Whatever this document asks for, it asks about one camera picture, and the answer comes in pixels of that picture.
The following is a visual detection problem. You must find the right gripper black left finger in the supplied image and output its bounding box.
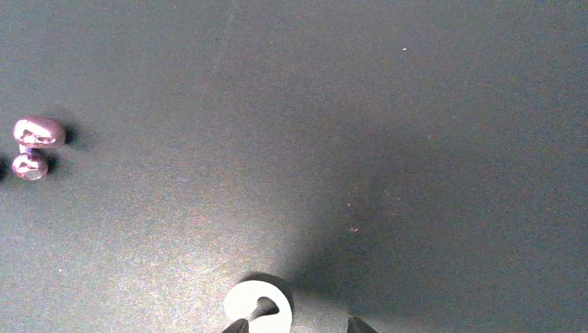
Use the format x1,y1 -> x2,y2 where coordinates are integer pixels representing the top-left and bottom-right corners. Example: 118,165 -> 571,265
222,318 -> 250,333

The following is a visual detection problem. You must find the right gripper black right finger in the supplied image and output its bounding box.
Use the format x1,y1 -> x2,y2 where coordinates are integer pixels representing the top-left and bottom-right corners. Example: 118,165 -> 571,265
347,316 -> 377,333

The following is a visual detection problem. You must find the white earbud one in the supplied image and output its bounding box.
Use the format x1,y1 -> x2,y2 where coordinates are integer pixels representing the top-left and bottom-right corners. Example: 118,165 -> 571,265
224,280 -> 293,333

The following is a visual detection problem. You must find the purple earbud one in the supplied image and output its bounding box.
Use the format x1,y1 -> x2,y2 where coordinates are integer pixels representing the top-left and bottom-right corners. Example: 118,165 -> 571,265
11,116 -> 67,180

